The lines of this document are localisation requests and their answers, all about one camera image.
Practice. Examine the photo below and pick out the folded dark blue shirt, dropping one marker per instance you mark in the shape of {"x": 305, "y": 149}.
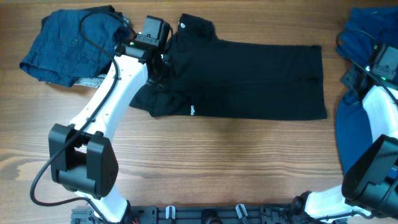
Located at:
{"x": 57, "y": 32}

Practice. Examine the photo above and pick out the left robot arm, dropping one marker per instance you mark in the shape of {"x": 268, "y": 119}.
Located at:
{"x": 82, "y": 159}

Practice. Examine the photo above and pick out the white rail clip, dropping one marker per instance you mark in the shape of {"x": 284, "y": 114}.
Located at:
{"x": 170, "y": 212}
{"x": 241, "y": 211}

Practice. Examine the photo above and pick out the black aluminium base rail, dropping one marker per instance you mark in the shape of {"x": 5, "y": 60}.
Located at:
{"x": 264, "y": 214}

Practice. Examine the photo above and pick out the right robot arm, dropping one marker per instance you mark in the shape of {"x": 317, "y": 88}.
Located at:
{"x": 369, "y": 188}

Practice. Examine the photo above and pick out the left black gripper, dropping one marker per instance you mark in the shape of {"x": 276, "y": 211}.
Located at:
{"x": 153, "y": 81}

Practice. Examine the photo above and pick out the blue t-shirt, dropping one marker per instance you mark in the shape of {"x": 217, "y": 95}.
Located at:
{"x": 364, "y": 27}

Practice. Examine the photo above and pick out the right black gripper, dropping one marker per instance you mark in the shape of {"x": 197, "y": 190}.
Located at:
{"x": 347, "y": 78}

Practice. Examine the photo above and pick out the left white rail clip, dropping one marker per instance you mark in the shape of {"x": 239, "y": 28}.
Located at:
{"x": 170, "y": 212}

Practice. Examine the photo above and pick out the right white rail clip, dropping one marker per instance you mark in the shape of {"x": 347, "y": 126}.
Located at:
{"x": 241, "y": 211}

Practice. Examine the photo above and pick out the black t-shirt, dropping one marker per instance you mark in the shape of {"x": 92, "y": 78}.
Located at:
{"x": 208, "y": 76}

